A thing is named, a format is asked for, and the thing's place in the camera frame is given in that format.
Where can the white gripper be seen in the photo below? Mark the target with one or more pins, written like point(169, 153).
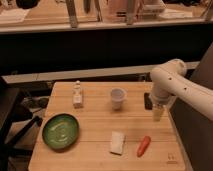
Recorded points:
point(158, 111)

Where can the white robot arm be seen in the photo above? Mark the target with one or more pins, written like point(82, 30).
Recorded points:
point(169, 79)

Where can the black rectangular block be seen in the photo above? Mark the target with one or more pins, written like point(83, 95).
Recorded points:
point(147, 102)

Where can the orange carrot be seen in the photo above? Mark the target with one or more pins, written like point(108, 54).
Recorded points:
point(143, 145)

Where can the white plastic cup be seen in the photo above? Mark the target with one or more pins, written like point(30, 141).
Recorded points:
point(118, 96)

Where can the white sponge block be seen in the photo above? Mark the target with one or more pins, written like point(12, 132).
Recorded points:
point(117, 142)

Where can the small white bottle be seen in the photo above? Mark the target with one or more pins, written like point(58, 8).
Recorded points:
point(77, 95)

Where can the green round plate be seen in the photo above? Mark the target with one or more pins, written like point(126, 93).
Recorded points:
point(60, 131)

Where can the black chair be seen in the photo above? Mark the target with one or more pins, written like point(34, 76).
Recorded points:
point(11, 110)

